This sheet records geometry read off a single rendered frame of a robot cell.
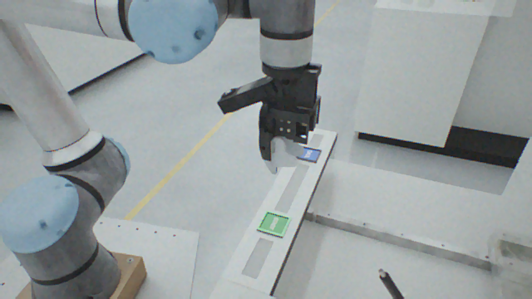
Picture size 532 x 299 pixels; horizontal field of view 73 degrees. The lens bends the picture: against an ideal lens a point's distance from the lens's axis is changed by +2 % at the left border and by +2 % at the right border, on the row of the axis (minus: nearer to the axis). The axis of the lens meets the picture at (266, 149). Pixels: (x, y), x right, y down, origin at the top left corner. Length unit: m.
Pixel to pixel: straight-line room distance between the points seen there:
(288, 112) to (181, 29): 0.23
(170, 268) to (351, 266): 0.41
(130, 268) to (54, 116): 0.34
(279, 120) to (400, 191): 0.61
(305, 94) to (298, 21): 0.11
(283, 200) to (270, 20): 0.43
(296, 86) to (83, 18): 0.28
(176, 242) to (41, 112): 0.42
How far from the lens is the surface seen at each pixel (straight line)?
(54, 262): 0.71
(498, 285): 0.89
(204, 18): 0.36
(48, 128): 0.72
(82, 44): 3.81
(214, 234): 2.03
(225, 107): 0.59
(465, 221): 1.07
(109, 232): 1.00
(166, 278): 0.86
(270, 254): 0.69
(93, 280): 0.76
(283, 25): 0.49
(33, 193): 0.70
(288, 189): 0.83
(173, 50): 0.37
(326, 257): 0.88
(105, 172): 0.75
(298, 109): 0.54
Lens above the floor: 1.50
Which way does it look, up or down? 35 degrees down
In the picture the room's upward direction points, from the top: straight up
